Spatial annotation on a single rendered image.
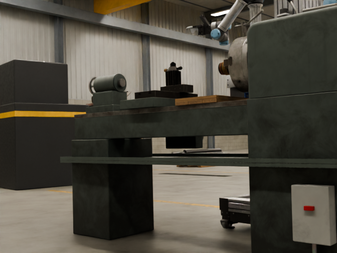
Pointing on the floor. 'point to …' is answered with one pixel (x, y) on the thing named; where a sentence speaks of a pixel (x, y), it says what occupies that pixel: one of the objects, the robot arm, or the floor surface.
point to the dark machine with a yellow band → (35, 125)
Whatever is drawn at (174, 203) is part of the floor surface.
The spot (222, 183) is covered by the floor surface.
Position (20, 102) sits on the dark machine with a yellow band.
